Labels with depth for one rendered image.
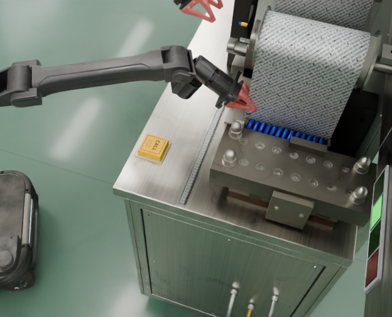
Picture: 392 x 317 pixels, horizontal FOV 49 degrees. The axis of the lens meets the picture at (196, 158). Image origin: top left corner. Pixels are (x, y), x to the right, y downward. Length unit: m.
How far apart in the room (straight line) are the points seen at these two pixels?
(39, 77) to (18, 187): 1.07
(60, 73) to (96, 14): 2.32
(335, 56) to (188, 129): 0.51
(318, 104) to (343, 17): 0.26
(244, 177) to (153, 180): 0.28
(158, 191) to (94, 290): 0.95
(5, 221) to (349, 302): 1.55
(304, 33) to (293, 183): 0.35
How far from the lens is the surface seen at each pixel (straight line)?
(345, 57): 1.03
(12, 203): 2.07
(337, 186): 1.11
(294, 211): 1.10
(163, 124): 1.34
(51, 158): 2.47
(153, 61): 1.06
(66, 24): 3.33
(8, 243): 1.92
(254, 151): 1.12
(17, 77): 1.11
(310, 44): 1.03
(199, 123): 1.34
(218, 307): 1.76
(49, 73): 1.09
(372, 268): 0.84
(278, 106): 1.14
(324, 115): 1.14
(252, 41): 1.06
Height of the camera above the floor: 1.90
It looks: 53 degrees down
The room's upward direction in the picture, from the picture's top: 4 degrees clockwise
